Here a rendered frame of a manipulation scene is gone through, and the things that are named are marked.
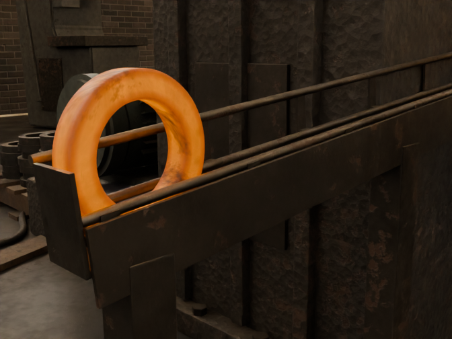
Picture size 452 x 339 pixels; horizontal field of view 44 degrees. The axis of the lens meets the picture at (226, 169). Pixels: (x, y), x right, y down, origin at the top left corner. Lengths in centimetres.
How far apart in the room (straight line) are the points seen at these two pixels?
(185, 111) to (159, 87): 5
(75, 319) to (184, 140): 116
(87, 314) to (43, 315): 13
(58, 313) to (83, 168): 125
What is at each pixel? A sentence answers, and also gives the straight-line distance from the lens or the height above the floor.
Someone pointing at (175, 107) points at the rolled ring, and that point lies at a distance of 62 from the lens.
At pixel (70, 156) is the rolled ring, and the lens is 55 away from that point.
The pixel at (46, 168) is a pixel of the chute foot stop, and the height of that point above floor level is 65.
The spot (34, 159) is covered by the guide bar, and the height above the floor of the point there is 66.
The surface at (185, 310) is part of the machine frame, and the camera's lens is 157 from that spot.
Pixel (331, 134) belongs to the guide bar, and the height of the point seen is 64.
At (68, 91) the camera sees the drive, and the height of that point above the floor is 62.
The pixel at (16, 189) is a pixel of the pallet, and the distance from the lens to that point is 273.
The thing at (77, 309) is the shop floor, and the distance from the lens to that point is 179.
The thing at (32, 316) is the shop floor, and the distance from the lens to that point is 179.
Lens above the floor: 76
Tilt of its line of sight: 12 degrees down
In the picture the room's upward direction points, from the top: 1 degrees counter-clockwise
